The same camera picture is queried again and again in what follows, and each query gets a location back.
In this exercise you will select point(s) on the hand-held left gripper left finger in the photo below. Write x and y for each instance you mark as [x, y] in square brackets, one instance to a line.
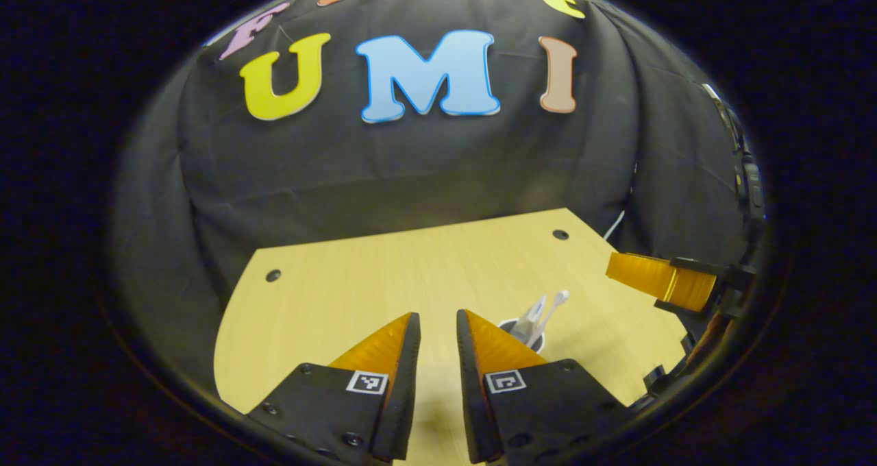
[404, 397]

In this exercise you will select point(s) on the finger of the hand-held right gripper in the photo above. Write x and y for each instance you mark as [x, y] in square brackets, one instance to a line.
[658, 277]
[709, 336]

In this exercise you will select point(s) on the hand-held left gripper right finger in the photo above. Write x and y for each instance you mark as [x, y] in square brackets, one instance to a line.
[473, 397]

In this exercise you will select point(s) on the translucent white cup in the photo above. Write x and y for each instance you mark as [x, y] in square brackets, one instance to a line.
[510, 327]

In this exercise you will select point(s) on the white toothpaste tube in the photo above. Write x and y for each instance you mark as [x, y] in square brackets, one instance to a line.
[529, 322]

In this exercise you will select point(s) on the white toothbrush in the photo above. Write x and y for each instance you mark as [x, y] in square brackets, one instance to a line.
[556, 301]

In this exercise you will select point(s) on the light wooden desktop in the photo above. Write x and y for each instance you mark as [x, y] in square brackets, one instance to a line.
[377, 274]

